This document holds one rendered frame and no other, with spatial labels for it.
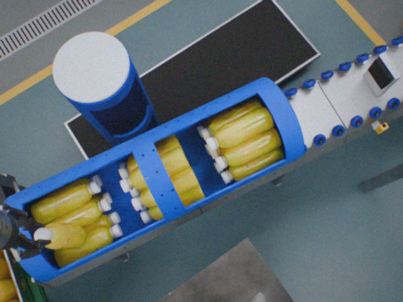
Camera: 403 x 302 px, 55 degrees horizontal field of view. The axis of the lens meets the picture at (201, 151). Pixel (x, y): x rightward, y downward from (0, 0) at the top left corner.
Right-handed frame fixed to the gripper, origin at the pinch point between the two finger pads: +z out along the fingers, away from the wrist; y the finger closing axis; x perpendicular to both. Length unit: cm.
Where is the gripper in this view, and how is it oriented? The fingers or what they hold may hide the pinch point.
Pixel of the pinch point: (37, 234)
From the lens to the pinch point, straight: 108.0
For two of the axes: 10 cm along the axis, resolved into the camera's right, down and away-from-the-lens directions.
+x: -9.0, 4.3, -0.8
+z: 0.4, 2.5, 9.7
